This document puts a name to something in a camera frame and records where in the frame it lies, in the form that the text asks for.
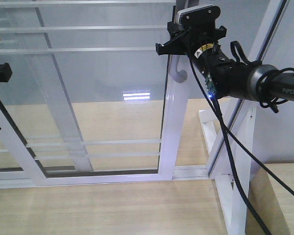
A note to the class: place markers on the white framed sliding glass door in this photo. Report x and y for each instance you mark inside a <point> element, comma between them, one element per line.
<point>129,109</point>

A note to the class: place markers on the grey metal door handle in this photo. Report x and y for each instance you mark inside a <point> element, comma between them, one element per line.
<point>178,76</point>

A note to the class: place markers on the wrist camera grey black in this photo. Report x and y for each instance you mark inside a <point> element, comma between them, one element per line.
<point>197,15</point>

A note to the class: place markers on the fixed white glass panel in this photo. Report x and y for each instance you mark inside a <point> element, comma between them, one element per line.
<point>36,97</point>

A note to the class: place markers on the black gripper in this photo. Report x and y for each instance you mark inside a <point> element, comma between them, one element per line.
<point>200,44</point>

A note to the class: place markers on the aluminium floor track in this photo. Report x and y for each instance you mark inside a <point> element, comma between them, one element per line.
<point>190,172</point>

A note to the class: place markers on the light wooden box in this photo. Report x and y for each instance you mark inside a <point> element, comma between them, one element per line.
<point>274,204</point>

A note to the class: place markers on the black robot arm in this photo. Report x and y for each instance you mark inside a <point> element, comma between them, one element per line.
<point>252,80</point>

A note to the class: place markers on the white support brace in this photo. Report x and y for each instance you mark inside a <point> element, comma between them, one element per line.
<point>218,165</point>

